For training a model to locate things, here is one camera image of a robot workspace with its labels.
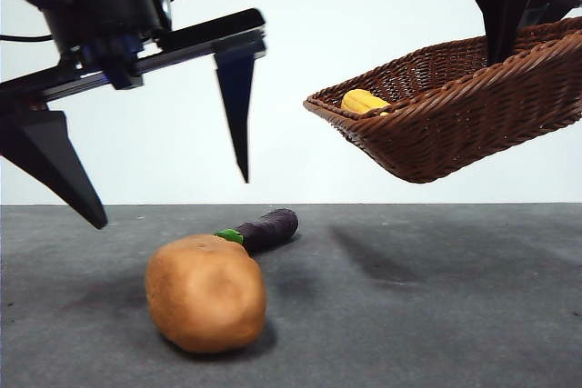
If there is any yellow corn cob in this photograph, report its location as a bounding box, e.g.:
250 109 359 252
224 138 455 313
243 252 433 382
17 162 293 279
341 88 392 117

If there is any brown wicker basket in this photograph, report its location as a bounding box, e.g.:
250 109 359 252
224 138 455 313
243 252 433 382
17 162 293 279
303 15 582 184

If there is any purple eggplant with green stem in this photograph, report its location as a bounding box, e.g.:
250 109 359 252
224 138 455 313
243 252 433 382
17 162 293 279
214 208 300 256

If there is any brown potato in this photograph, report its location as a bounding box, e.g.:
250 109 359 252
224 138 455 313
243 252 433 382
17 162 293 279
145 233 267 354

